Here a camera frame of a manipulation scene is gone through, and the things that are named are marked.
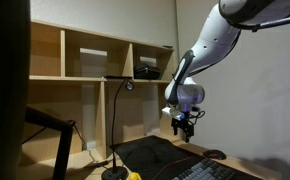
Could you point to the wooden shelf unit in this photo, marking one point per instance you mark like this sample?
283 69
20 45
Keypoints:
67 69

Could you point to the black computer mouse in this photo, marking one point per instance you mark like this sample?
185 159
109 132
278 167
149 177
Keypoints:
215 154

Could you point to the flat dark book on shelf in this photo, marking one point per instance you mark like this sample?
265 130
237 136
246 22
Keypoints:
117 77

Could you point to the yellow rubber duck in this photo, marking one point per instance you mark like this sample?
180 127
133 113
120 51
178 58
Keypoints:
135 176

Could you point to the black gooseneck desk lamp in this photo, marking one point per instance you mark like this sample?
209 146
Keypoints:
116 171

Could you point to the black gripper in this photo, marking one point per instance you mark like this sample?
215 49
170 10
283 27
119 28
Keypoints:
187 128

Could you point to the black desk mat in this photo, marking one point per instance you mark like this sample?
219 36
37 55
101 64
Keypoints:
155 158

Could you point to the black bag on shelf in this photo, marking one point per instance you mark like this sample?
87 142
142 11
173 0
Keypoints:
145 71

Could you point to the black mechanical keyboard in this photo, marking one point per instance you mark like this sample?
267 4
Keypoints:
206 169

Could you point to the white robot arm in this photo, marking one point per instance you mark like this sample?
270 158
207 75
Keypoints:
218 37

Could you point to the black computer monitor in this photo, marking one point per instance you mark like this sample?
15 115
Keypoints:
14 74

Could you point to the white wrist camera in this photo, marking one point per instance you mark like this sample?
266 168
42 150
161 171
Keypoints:
173 113

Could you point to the black monitor stand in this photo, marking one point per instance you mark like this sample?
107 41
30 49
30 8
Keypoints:
47 137

